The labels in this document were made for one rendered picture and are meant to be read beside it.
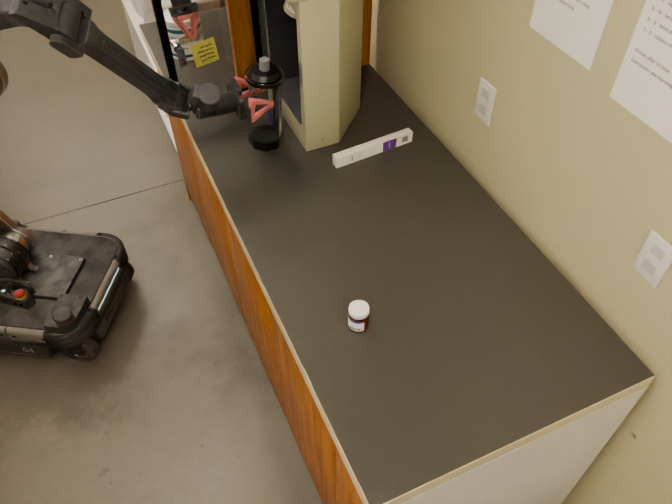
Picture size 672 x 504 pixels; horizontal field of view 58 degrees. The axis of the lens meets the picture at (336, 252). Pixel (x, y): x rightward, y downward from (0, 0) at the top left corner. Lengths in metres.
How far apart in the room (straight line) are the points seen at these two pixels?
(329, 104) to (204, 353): 1.22
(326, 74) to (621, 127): 0.80
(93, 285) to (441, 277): 1.51
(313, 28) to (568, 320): 0.97
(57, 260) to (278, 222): 1.28
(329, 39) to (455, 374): 0.93
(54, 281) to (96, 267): 0.16
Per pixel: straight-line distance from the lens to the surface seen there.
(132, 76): 1.57
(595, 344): 1.53
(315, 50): 1.72
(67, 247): 2.79
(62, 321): 2.43
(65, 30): 1.43
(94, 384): 2.62
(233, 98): 1.71
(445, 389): 1.37
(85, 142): 3.74
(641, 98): 1.35
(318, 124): 1.85
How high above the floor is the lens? 2.12
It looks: 48 degrees down
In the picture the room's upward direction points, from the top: straight up
